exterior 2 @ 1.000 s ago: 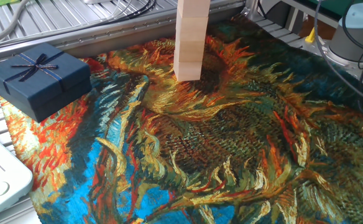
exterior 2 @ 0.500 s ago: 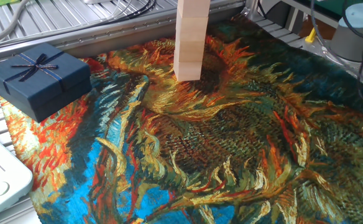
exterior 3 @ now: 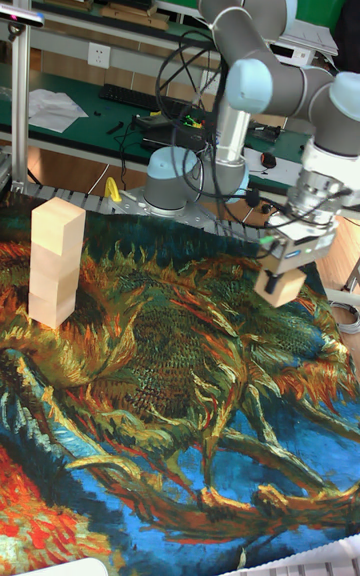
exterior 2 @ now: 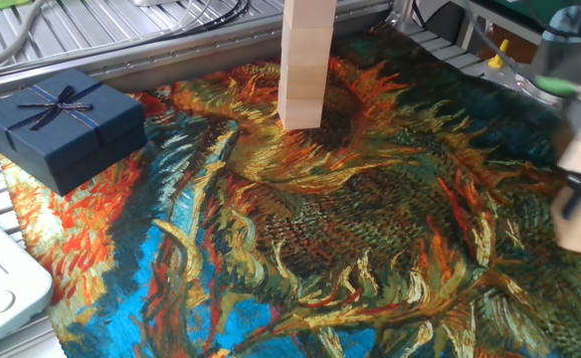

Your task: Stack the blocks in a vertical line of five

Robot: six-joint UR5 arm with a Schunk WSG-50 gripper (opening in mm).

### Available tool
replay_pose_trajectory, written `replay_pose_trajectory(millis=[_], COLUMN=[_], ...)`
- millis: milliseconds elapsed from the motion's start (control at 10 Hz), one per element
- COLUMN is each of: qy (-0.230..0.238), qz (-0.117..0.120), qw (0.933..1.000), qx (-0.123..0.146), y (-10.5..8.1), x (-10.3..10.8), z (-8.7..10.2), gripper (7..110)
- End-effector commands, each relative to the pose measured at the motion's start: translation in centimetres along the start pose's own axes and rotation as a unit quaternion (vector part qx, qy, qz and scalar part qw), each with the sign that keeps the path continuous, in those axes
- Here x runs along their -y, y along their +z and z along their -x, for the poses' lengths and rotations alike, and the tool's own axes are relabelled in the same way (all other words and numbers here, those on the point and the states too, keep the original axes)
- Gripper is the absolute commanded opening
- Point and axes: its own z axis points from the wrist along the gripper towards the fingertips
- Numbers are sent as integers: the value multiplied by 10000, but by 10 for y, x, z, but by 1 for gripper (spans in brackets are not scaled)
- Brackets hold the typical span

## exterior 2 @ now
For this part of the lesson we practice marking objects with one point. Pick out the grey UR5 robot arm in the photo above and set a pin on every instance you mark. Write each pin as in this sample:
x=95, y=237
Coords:
x=569, y=45

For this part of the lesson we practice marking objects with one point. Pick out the sunflower painting cloth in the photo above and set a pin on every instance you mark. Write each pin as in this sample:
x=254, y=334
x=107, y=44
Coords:
x=320, y=248

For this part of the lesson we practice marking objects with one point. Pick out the navy gift box with ribbon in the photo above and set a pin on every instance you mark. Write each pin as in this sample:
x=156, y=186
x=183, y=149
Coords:
x=61, y=129

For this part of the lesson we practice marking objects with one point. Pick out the white plastic device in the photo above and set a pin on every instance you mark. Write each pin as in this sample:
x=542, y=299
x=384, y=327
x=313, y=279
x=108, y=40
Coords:
x=2, y=278

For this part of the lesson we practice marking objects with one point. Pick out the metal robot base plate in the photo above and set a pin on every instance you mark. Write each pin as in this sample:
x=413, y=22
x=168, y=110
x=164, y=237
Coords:
x=519, y=82

